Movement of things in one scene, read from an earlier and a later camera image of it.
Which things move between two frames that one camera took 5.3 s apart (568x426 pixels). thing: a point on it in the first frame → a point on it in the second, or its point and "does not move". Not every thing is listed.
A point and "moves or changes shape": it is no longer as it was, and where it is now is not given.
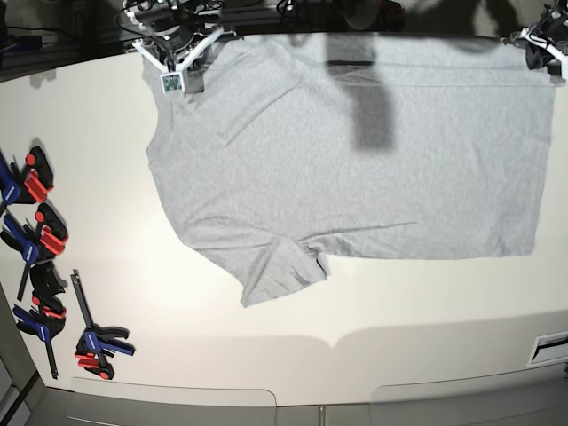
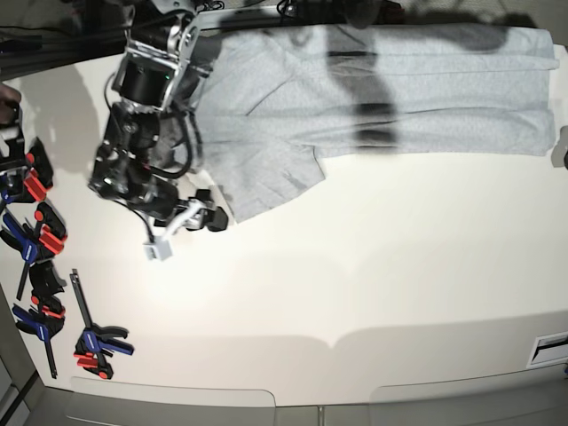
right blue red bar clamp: [90, 350] does not move
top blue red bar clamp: [28, 185] does not move
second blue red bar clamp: [45, 240] does not move
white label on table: [548, 349] does not move
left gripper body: [178, 41] → [159, 200]
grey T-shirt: [297, 152] moves or changes shape
